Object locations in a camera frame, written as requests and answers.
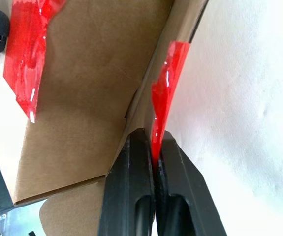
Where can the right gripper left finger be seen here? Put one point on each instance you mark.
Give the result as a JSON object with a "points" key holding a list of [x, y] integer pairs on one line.
{"points": [[129, 186]]}

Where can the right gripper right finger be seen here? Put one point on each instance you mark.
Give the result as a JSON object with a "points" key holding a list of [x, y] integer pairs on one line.
{"points": [[183, 196]]}

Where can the red tape piece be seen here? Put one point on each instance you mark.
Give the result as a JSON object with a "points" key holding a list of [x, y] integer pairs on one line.
{"points": [[167, 98], [25, 54]]}

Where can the brown cardboard box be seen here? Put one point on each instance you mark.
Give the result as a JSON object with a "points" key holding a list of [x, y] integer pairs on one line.
{"points": [[87, 86]]}

